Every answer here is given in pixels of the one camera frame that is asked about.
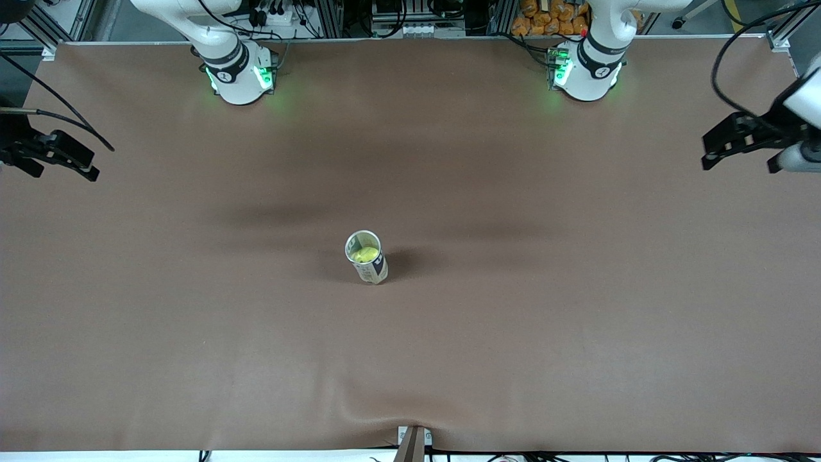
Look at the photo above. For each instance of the orange packets pile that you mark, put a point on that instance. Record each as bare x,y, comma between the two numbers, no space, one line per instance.
545,19

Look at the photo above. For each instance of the clear tennis ball can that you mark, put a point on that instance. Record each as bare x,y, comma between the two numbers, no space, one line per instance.
372,273

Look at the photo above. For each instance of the white connector block row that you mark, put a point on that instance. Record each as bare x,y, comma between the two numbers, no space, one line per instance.
417,30

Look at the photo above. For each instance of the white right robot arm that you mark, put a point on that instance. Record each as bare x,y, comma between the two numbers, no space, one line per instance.
237,77

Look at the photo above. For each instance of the yellow tennis ball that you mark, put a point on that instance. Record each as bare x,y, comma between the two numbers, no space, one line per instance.
364,255

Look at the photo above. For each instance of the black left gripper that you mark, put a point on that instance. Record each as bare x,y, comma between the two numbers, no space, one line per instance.
776,129

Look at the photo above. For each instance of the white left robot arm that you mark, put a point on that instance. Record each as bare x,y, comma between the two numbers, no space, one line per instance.
590,70

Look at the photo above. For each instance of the white power strip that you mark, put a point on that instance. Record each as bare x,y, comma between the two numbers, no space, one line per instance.
276,18

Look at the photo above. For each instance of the brown table mat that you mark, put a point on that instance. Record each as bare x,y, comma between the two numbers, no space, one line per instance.
577,359

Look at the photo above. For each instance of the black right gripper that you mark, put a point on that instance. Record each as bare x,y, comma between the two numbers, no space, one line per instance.
11,140

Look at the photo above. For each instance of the metal corner bracket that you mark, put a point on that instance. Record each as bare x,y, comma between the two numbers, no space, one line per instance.
48,52
778,40

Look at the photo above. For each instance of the metal table clamp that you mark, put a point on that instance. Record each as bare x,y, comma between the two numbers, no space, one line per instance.
410,446

